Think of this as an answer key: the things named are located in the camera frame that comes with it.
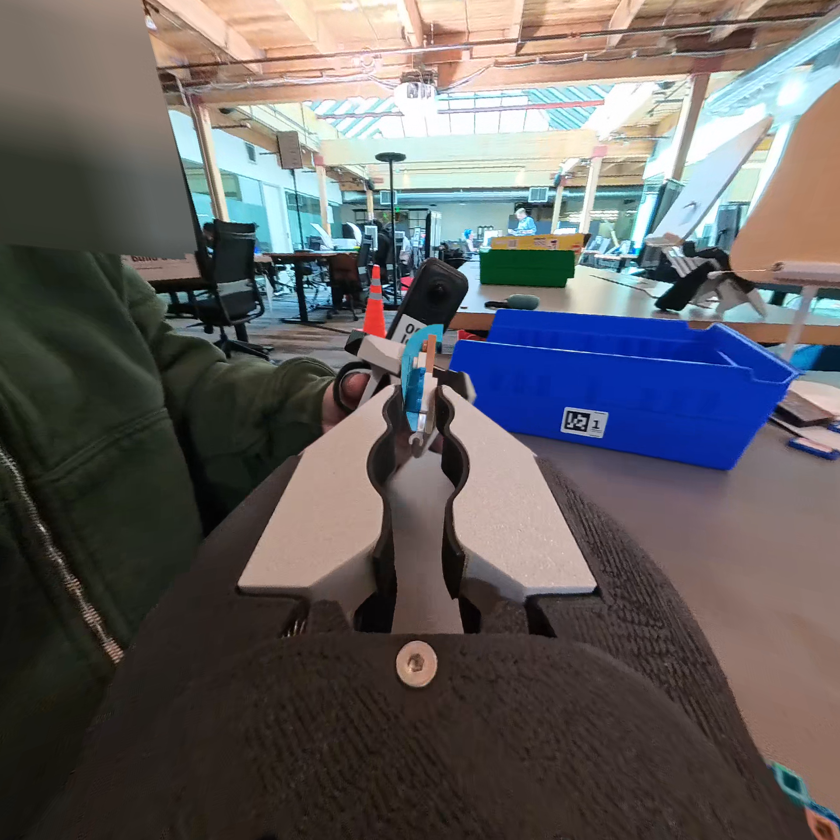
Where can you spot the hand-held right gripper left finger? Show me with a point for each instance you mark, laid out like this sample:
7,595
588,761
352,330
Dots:
315,518

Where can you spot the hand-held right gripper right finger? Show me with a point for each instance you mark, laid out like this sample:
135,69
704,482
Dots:
512,518

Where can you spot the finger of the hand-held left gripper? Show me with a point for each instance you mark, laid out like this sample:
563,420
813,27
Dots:
380,358

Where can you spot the teal orange lego piece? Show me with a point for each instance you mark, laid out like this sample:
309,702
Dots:
797,791

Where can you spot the person's left hand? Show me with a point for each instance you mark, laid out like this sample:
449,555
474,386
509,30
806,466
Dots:
336,410

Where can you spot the orange traffic cone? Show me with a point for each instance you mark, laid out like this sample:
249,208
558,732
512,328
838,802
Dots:
375,308

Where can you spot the dark green microphone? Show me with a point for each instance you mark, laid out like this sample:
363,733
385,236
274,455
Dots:
518,302

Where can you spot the green plastic bin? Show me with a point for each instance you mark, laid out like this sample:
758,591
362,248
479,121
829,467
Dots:
525,268

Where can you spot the yellow cardboard box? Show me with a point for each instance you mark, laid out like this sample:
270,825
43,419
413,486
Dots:
535,241

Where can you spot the blue plastic bin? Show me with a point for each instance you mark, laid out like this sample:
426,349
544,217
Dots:
610,387

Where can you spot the black office chair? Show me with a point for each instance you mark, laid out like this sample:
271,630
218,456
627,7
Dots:
233,275

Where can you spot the person's green zip jacket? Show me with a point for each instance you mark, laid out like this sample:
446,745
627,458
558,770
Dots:
72,472

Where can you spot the white tilted board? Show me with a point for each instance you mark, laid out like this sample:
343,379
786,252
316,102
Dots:
715,184

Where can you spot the pile of papers and cards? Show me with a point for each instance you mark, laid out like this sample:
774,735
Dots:
814,410

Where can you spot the tan board on white stand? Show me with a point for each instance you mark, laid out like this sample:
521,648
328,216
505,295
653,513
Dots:
797,197

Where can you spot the wall speaker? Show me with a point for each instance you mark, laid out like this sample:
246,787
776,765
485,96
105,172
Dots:
289,149

